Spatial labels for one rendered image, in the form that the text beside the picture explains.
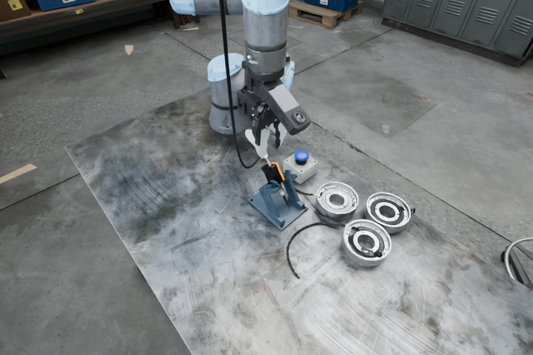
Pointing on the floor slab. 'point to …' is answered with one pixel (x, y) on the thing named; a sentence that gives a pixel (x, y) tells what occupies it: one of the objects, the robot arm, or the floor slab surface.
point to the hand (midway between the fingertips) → (272, 150)
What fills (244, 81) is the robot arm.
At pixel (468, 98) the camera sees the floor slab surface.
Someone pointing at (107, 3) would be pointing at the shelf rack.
